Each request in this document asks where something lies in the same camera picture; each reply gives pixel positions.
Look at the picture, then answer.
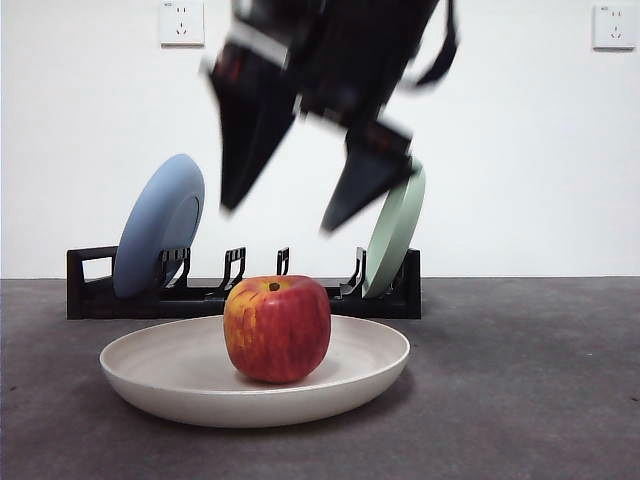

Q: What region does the cream yellow plate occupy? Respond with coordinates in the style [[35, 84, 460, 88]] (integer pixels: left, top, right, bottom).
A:
[[99, 313, 412, 429]]

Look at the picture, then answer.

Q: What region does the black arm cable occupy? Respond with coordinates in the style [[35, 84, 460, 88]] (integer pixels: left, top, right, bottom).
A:
[[404, 0, 460, 90]]

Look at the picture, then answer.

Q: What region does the green plate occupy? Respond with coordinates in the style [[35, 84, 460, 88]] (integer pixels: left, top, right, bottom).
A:
[[362, 163, 428, 300]]

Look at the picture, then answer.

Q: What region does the blue plate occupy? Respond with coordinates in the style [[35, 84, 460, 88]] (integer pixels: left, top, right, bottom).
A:
[[112, 153, 207, 300]]

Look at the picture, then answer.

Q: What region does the black plate rack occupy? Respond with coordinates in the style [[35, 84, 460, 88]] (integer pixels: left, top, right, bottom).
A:
[[65, 244, 422, 321]]

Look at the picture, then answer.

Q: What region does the red apple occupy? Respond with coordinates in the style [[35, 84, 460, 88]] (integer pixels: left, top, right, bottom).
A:
[[222, 274, 332, 385]]

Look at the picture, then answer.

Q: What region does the white wall socket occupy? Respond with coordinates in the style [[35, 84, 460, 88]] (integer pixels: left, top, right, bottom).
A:
[[159, 0, 206, 49], [592, 4, 637, 51]]

